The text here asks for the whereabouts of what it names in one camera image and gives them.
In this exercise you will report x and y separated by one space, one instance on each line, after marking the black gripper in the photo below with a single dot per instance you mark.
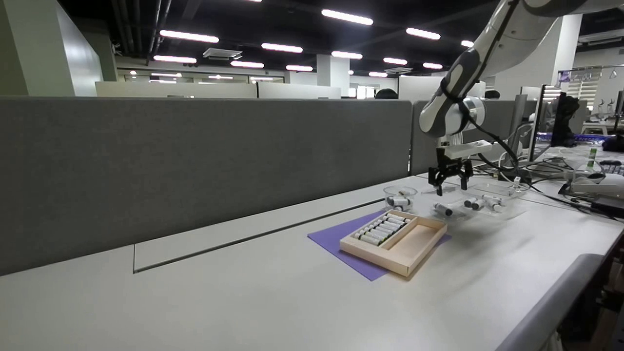
446 168

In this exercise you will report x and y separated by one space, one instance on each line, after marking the computer monitor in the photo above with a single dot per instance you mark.
538 123

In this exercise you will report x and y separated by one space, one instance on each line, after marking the purple paper sheet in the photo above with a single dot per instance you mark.
329 242

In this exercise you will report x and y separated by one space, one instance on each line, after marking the white blue-labelled bottle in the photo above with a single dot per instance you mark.
442 211

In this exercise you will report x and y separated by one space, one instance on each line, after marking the small bottle in lid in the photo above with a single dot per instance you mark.
398 201

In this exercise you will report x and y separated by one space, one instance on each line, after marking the round clear plastic lid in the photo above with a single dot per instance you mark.
458 211

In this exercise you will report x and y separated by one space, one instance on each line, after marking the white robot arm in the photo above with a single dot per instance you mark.
509 36

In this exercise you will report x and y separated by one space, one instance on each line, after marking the clear plastic container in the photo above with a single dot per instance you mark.
497 198

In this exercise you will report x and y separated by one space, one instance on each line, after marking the light wooden tray box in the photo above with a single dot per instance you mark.
403 250

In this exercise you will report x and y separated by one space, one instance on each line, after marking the grey desk partition panel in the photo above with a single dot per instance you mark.
89 174

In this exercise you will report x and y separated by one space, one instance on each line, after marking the grey partition panel right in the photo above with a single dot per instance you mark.
491 133

